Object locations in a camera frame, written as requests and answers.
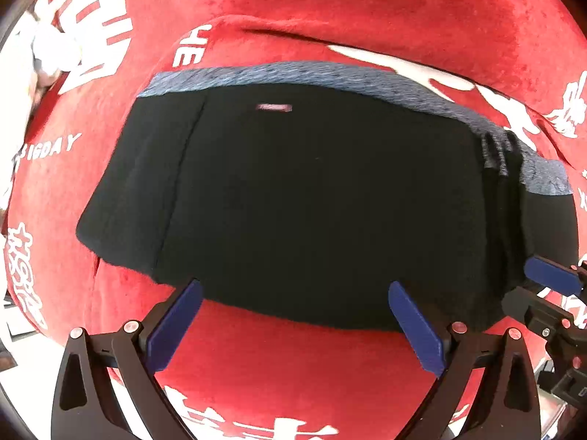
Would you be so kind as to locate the black pants grey waistband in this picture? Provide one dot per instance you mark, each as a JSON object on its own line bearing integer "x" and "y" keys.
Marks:
{"x": 302, "y": 190}

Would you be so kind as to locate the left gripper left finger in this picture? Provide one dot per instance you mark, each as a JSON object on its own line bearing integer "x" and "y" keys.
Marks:
{"x": 85, "y": 406}

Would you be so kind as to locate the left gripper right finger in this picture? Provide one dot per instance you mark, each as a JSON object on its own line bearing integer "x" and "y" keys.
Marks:
{"x": 484, "y": 387}

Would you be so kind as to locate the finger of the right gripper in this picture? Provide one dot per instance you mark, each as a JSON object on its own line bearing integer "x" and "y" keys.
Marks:
{"x": 539, "y": 316}
{"x": 567, "y": 281}

